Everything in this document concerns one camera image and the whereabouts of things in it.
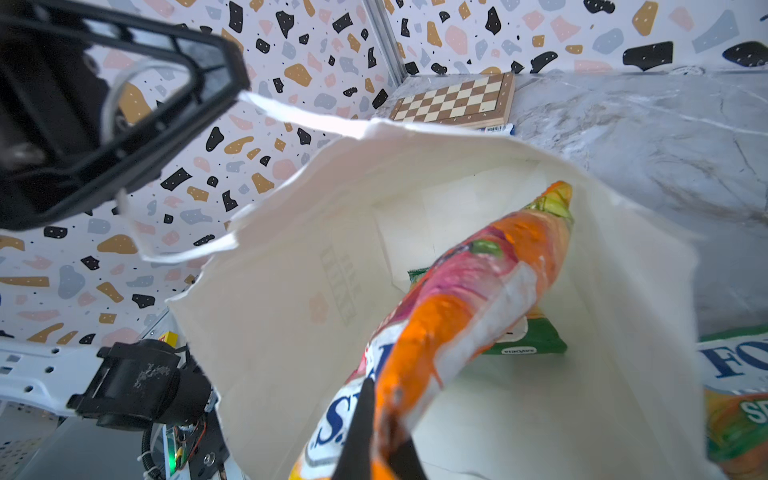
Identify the green yellow Fox's candy packet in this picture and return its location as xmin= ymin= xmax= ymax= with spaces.
xmin=697 ymin=325 xmax=767 ymax=479

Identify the wooden chessboard box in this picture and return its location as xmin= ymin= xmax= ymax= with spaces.
xmin=389 ymin=73 xmax=516 ymax=130

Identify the blue white marker pen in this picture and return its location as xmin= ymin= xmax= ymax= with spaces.
xmin=479 ymin=123 xmax=516 ymax=136

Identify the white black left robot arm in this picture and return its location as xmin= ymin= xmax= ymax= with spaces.
xmin=1 ymin=1 xmax=246 ymax=430

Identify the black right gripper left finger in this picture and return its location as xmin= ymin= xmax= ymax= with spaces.
xmin=332 ymin=378 xmax=375 ymax=480

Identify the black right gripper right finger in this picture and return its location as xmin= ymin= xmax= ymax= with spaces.
xmin=389 ymin=438 xmax=427 ymax=480

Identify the orange edged snack packet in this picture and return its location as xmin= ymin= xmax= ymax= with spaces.
xmin=290 ymin=181 xmax=574 ymax=479

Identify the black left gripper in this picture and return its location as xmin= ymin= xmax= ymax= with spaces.
xmin=1 ymin=1 xmax=250 ymax=231

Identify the aluminium corner post left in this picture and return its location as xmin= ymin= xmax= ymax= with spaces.
xmin=363 ymin=0 xmax=408 ymax=87

